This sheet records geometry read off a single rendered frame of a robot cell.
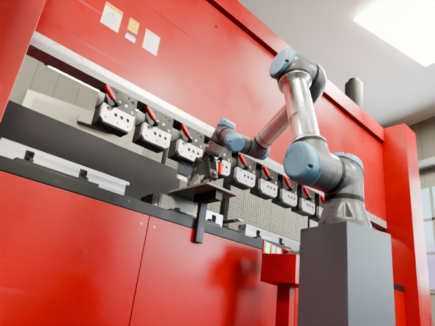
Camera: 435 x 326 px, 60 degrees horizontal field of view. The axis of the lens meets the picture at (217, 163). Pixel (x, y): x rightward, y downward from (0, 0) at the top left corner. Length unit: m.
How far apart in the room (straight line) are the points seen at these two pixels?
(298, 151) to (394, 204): 2.53
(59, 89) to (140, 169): 1.82
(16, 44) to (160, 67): 0.75
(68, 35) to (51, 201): 0.70
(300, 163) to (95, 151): 1.35
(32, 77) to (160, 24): 2.14
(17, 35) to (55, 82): 2.59
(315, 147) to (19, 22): 0.97
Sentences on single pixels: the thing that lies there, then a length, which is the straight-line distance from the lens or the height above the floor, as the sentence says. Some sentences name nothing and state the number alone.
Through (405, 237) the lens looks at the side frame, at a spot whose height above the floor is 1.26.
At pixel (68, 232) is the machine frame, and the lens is 1.34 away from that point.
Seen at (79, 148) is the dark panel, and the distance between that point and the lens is 2.13.
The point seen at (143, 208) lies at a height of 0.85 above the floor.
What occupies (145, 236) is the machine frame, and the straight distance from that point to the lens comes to 1.48.
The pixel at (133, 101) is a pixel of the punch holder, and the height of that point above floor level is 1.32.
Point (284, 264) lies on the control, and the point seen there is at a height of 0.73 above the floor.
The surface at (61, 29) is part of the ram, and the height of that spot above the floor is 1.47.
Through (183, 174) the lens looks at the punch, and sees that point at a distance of 1.80.
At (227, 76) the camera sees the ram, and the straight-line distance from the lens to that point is 2.18.
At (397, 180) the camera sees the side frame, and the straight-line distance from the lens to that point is 3.63.
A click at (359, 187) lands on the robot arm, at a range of 1.18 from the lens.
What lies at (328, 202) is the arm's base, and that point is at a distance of 1.17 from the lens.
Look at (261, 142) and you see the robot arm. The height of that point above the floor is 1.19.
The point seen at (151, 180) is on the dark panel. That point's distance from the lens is 2.31.
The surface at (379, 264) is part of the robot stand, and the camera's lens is 1.14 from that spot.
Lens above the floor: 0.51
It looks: 22 degrees up
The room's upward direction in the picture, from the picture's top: 7 degrees clockwise
